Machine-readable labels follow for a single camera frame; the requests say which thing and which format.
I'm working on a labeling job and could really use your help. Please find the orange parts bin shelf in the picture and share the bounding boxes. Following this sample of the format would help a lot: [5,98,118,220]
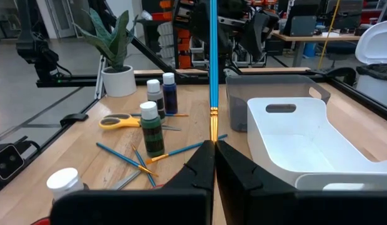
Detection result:
[158,0,194,69]

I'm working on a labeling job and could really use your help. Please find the blue paintbrush gold ferrule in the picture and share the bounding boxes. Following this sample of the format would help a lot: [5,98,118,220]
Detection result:
[145,133,228,166]
[95,142,159,178]
[131,144,157,188]
[208,0,219,144]

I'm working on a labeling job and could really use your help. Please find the dark paint bottle white cap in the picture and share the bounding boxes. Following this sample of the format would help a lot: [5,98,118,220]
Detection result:
[46,167,89,203]

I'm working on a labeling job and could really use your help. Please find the black clamp bracket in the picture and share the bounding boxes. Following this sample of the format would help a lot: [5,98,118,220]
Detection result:
[59,112,89,128]

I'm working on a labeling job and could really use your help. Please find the grey paint bottle white cap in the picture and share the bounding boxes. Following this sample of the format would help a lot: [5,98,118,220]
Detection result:
[146,79,166,123]

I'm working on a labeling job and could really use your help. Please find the black trash bag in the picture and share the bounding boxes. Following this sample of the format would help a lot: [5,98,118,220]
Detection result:
[355,63,387,83]

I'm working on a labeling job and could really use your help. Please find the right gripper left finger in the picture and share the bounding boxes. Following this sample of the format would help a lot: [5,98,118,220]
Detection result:
[51,140,216,225]

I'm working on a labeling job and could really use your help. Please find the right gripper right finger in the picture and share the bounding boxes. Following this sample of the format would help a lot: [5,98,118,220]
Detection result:
[215,140,387,225]

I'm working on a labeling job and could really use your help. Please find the white trash can lid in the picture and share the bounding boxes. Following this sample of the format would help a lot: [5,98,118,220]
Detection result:
[354,19,387,66]

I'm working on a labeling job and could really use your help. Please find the green paint bottle white cap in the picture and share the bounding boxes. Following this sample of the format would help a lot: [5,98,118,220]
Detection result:
[139,101,166,158]

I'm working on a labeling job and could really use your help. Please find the white plastic bin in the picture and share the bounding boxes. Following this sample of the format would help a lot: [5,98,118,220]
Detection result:
[246,96,387,191]

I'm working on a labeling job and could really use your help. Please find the wooden background desk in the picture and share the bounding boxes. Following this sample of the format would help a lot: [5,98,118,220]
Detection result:
[271,29,363,68]

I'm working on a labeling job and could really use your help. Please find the blue paint bottle white cap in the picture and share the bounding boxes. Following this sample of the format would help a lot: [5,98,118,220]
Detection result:
[162,72,178,115]

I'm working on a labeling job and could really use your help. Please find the green potted plant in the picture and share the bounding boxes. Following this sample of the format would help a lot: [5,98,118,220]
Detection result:
[73,7,139,73]

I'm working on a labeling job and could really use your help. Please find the yellow cable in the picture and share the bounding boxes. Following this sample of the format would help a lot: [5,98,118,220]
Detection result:
[316,0,341,70]

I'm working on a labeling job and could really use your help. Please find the smoky translucent plastic bin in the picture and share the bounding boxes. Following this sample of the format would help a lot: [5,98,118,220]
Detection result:
[224,74,331,133]

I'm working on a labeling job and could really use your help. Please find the black table-level camera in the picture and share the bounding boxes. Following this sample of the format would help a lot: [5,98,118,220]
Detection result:
[0,142,41,196]

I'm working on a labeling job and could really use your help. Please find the white plant pot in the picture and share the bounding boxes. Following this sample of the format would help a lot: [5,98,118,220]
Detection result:
[101,64,138,98]

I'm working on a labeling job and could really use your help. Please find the yellow handled scissors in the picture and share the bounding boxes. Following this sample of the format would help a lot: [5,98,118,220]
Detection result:
[98,112,182,132]

